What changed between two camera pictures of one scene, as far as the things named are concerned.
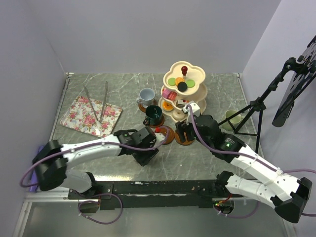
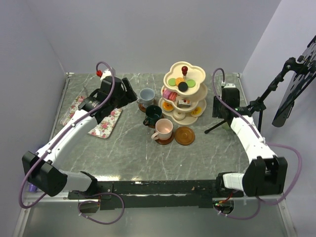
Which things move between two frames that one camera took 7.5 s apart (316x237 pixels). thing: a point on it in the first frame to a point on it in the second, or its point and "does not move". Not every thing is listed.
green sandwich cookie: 171,82 does not move
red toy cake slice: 172,96 does not move
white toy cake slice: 181,103 does not move
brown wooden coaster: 186,142 does not move
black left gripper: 143,160 to 129,96
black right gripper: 181,127 to 216,112
